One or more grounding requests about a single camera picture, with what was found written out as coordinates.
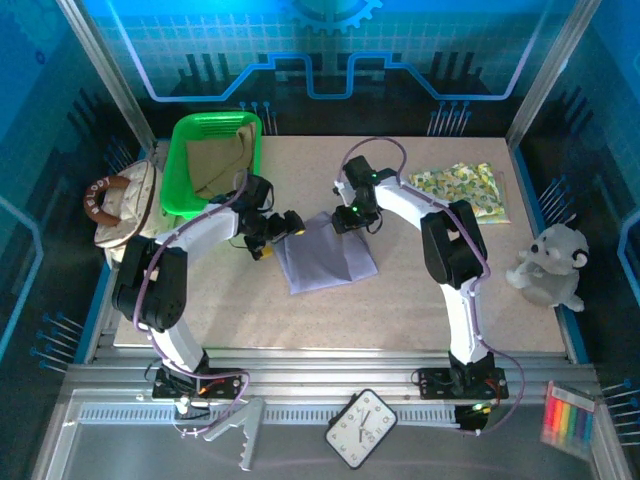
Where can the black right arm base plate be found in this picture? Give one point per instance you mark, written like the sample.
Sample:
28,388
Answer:
432,385

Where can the grey toothed plastic tool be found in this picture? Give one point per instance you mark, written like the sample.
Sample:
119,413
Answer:
250,425

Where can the aluminium frame post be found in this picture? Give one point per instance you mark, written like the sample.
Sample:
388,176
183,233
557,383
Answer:
111,75
550,75

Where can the lemon print skirt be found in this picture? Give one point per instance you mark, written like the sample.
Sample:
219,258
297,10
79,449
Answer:
450,182

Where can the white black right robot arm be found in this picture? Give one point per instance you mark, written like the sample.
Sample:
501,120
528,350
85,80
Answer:
400,200

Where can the grey plush toy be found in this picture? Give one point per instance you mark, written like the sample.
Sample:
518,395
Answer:
550,265

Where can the black electronics box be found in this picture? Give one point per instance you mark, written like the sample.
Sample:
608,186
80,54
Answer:
472,422

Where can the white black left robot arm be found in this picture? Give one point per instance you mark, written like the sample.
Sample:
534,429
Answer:
200,231

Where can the aluminium frame rail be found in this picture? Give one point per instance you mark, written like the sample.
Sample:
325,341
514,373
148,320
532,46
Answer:
325,372

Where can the rainbow marker pack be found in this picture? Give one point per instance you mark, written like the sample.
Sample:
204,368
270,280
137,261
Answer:
567,420

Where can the black white analog clock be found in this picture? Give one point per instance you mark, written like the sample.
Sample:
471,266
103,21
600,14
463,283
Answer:
361,427

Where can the khaki skirt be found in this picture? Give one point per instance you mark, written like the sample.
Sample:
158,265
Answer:
215,160

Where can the pastel floral skirt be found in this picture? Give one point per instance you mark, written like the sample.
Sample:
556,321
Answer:
504,212

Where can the lavender skirt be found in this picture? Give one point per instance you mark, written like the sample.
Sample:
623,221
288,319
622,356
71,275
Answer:
320,260

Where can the green plastic basket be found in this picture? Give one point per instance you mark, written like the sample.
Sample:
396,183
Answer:
172,175

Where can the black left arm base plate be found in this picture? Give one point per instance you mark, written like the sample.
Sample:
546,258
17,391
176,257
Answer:
232,385

